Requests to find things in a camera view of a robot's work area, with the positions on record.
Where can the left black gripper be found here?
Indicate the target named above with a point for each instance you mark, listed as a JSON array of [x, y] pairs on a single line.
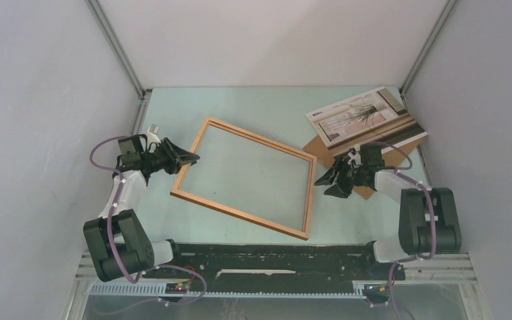
[[174, 164]]

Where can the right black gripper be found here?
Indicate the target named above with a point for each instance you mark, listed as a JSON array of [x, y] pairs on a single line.
[[340, 188]]

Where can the brown cardboard backing board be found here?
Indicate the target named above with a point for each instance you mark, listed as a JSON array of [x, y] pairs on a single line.
[[392, 157]]

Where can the printed plant photo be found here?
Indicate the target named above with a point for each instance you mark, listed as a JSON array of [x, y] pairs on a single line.
[[373, 116]]

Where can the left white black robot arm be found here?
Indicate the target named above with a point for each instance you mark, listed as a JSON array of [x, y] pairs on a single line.
[[117, 242]]

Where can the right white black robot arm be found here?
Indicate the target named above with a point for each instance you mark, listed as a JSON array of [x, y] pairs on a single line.
[[428, 222]]

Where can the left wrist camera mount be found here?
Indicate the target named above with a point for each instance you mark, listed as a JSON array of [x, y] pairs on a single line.
[[153, 132]]

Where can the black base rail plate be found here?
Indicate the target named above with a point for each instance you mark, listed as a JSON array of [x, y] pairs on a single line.
[[281, 268]]

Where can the white toothed cable duct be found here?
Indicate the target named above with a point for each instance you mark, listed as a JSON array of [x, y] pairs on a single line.
[[171, 290]]

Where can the left aluminium corner post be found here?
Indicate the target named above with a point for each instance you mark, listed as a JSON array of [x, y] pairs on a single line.
[[113, 41]]

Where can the aluminium corner post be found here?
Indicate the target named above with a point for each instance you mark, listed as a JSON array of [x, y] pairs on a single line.
[[113, 41], [429, 43]]

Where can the right aluminium corner post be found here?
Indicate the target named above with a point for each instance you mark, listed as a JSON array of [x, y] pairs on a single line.
[[429, 43]]

